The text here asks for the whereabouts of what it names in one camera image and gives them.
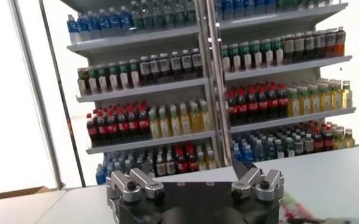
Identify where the dark label drink bottle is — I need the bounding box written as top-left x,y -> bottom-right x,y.
315,30 -> 326,60
149,54 -> 161,85
191,47 -> 203,78
171,51 -> 182,81
139,56 -> 151,86
160,53 -> 171,83
181,49 -> 193,79
304,31 -> 316,61
325,28 -> 336,58

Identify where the grey window frame post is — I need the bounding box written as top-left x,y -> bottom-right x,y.
8,0 -> 66,189

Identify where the beige label drink bottle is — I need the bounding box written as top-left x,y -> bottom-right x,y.
294,33 -> 305,63
283,35 -> 295,64

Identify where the green cap tea bottle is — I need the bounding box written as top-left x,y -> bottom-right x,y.
77,69 -> 88,97
240,42 -> 251,71
251,40 -> 261,69
272,37 -> 284,66
108,63 -> 119,92
119,61 -> 130,91
129,59 -> 140,89
87,68 -> 98,95
97,66 -> 108,94
230,44 -> 241,72
261,38 -> 273,68
221,45 -> 231,73

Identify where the yellow juice bottle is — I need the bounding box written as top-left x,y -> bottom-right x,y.
288,88 -> 300,118
159,107 -> 171,138
330,82 -> 342,111
200,100 -> 211,132
309,85 -> 321,114
169,105 -> 181,137
299,87 -> 310,116
341,80 -> 354,110
149,108 -> 160,140
320,83 -> 332,113
190,102 -> 201,134
180,103 -> 191,135

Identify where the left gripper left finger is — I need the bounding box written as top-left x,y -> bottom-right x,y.
105,160 -> 165,203

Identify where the orange tea bottle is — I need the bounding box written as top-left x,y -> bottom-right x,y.
335,26 -> 347,57

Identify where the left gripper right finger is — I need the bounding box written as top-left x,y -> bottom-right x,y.
230,159 -> 285,202

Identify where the thin black pole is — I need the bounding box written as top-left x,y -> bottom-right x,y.
38,0 -> 86,188

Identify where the red cap cola bottle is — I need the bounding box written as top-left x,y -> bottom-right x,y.
277,84 -> 288,118
237,89 -> 249,124
107,110 -> 119,144
138,104 -> 151,139
128,106 -> 140,141
247,88 -> 258,123
227,91 -> 238,126
118,108 -> 129,142
97,111 -> 108,146
87,113 -> 99,148
257,87 -> 268,121
267,86 -> 278,120

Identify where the grey metal shelving unit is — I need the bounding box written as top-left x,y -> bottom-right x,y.
60,0 -> 226,186
206,0 -> 358,162

